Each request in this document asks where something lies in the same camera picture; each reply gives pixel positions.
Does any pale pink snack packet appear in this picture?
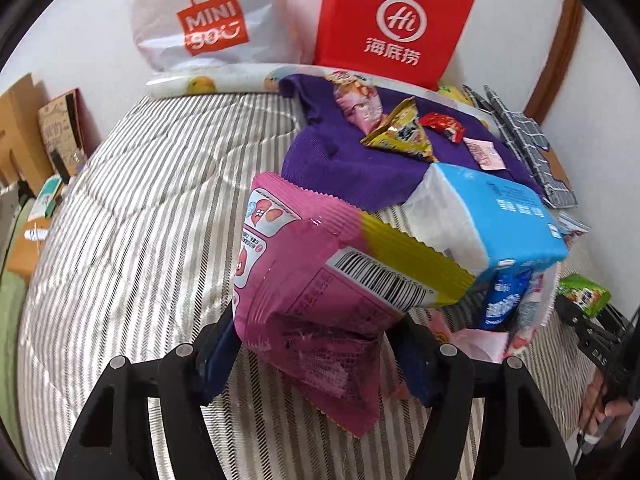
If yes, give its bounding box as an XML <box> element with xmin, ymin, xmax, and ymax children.
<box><xmin>430</xmin><ymin>310</ymin><xmax>516</xmax><ymax>363</ymax></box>

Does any white plastic shopping bag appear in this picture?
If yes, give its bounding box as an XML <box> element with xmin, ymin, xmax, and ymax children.
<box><xmin>130</xmin><ymin>0</ymin><xmax>321</xmax><ymax>73</ymax></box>

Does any green blanket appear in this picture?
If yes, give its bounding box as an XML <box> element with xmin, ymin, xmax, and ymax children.
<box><xmin>0</xmin><ymin>270</ymin><xmax>31</xmax><ymax>461</ymax></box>

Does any strawberry print snack packet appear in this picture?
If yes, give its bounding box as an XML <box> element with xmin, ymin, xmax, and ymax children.
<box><xmin>505</xmin><ymin>270</ymin><xmax>558</xmax><ymax>356</ymax></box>

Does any green white box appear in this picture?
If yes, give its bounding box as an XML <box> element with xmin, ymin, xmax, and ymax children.
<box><xmin>27</xmin><ymin>175</ymin><xmax>66</xmax><ymax>221</ymax></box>

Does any small white printed packet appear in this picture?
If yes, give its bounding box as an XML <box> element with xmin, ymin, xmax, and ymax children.
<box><xmin>556</xmin><ymin>211</ymin><xmax>591</xmax><ymax>250</ymax></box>

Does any grey striped bed quilt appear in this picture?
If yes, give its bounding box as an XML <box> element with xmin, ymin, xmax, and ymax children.
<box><xmin>15</xmin><ymin>92</ymin><xmax>601</xmax><ymax>480</ymax></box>

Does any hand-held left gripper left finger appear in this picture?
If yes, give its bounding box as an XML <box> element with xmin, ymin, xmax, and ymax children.
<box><xmin>55</xmin><ymin>310</ymin><xmax>246</xmax><ymax>480</ymax></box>

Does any printed paper roll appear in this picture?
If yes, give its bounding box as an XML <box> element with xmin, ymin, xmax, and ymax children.
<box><xmin>146</xmin><ymin>62</ymin><xmax>451</xmax><ymax>106</ymax></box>

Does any purple towel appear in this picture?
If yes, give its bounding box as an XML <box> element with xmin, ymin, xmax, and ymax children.
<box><xmin>277</xmin><ymin>74</ymin><xmax>546</xmax><ymax>211</ymax></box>

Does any blue snack packet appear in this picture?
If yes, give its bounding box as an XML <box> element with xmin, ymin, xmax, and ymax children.
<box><xmin>482</xmin><ymin>266</ymin><xmax>533</xmax><ymax>331</ymax></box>

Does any panda print snack packet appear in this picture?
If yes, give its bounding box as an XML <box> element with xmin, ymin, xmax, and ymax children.
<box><xmin>325</xmin><ymin>71</ymin><xmax>386</xmax><ymax>133</ymax></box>

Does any person's right hand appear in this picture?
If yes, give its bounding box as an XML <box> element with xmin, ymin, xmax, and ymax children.
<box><xmin>580</xmin><ymin>385</ymin><xmax>636</xmax><ymax>436</ymax></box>

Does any blue tissue pack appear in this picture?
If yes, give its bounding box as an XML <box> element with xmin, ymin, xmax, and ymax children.
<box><xmin>402</xmin><ymin>162</ymin><xmax>569</xmax><ymax>281</ymax></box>

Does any brown wooden door frame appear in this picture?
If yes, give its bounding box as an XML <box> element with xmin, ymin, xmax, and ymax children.
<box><xmin>522</xmin><ymin>0</ymin><xmax>586</xmax><ymax>126</ymax></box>

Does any small pink sachet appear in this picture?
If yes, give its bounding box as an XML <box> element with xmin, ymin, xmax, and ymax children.
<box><xmin>462</xmin><ymin>136</ymin><xmax>503</xmax><ymax>168</ymax></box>

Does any printed brown box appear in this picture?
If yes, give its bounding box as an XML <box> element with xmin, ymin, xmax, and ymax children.
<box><xmin>37</xmin><ymin>88</ymin><xmax>88</xmax><ymax>181</ymax></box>

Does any pink snack bag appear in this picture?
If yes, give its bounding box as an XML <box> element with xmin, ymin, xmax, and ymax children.
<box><xmin>232</xmin><ymin>171</ymin><xmax>476</xmax><ymax>440</ymax></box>

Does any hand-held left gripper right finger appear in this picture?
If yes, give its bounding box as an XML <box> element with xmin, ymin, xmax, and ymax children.
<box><xmin>397</xmin><ymin>312</ymin><xmax>576</xmax><ymax>480</ymax></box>

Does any wooden headboard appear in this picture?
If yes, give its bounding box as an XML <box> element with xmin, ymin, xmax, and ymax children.
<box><xmin>0</xmin><ymin>74</ymin><xmax>53</xmax><ymax>196</ymax></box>

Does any wooden nightstand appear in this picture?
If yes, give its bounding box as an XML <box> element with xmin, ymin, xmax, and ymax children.
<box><xmin>7</xmin><ymin>175</ymin><xmax>76</xmax><ymax>281</ymax></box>

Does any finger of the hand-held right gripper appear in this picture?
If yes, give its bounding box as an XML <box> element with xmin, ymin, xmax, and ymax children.
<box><xmin>556</xmin><ymin>294</ymin><xmax>623</xmax><ymax>356</ymax></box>
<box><xmin>607</xmin><ymin>305</ymin><xmax>640</xmax><ymax>343</ymax></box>

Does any red paper bag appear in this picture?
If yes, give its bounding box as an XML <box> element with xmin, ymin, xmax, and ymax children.
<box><xmin>312</xmin><ymin>0</ymin><xmax>477</xmax><ymax>90</ymax></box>

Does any yellow triangular snack packet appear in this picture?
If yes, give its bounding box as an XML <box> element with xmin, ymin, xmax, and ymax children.
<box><xmin>361</xmin><ymin>97</ymin><xmax>436</xmax><ymax>162</ymax></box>

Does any green snack packet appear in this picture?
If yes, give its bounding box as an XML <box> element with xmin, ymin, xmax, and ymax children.
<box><xmin>557</xmin><ymin>274</ymin><xmax>612</xmax><ymax>318</ymax></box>

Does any red candy packet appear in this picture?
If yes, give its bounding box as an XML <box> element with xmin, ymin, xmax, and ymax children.
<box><xmin>419</xmin><ymin>112</ymin><xmax>467</xmax><ymax>145</ymax></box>

